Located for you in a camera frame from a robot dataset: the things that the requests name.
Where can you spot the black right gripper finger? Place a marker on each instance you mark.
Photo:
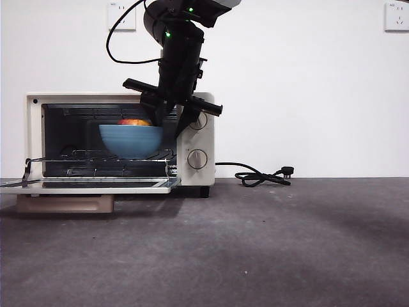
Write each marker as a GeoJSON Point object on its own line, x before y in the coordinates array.
{"type": "Point", "coordinates": [187, 120]}
{"type": "Point", "coordinates": [159, 115]}

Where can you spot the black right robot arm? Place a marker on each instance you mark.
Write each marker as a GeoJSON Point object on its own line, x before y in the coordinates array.
{"type": "Point", "coordinates": [182, 41]}

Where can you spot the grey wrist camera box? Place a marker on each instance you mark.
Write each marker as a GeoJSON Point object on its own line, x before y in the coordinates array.
{"type": "Point", "coordinates": [162, 54]}

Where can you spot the cream toaster oven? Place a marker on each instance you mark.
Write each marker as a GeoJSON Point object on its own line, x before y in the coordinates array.
{"type": "Point", "coordinates": [204, 144]}

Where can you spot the red yellow apple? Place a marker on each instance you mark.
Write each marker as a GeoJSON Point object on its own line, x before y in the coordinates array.
{"type": "Point", "coordinates": [134, 122]}

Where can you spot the beige oven knob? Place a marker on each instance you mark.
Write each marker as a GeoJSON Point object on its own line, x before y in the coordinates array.
{"type": "Point", "coordinates": [202, 123]}
{"type": "Point", "coordinates": [197, 159]}

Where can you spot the white wall socket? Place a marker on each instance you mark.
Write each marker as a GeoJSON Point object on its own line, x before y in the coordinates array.
{"type": "Point", "coordinates": [126, 19]}
{"type": "Point", "coordinates": [397, 17]}

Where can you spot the blue ribbed bowl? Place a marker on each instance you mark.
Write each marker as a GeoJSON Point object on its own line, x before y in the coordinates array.
{"type": "Point", "coordinates": [131, 140]}

